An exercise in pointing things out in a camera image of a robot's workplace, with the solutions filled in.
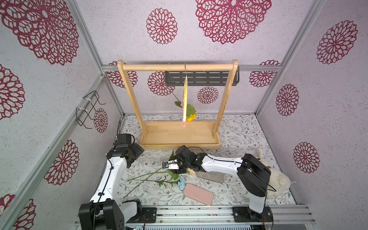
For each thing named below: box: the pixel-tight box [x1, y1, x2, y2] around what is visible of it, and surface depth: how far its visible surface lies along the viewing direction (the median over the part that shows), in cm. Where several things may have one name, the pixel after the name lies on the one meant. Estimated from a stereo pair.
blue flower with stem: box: [126, 176, 186, 191], surface depth 85 cm
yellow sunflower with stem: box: [172, 92, 197, 123], surface depth 89 cm
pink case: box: [183, 183, 214, 206], surface depth 81 cm
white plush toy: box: [255, 148, 297, 199], surface depth 78 cm
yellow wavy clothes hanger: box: [182, 63, 188, 128], surface depth 61 cm
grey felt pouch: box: [195, 171, 226, 184], surface depth 85 cm
